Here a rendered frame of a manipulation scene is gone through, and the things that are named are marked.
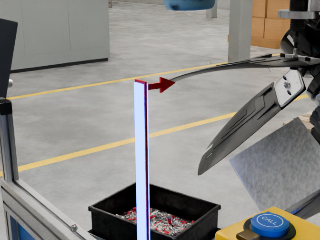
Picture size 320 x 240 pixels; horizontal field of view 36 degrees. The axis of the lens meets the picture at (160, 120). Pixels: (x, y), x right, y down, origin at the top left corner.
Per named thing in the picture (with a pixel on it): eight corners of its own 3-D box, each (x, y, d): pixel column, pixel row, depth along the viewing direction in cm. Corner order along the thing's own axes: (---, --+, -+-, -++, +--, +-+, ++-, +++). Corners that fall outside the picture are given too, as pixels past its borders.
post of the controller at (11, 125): (19, 179, 117) (11, 101, 111) (7, 183, 115) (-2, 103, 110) (14, 175, 119) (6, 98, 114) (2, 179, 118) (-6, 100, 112)
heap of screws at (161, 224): (210, 233, 101) (211, 223, 101) (171, 265, 91) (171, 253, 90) (139, 208, 112) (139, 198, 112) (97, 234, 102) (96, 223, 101)
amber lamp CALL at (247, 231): (260, 240, 50) (260, 235, 50) (248, 245, 49) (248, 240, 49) (247, 233, 52) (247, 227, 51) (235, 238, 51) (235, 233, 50)
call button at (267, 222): (295, 235, 52) (297, 220, 52) (271, 247, 50) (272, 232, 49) (266, 220, 55) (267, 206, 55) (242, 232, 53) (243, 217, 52)
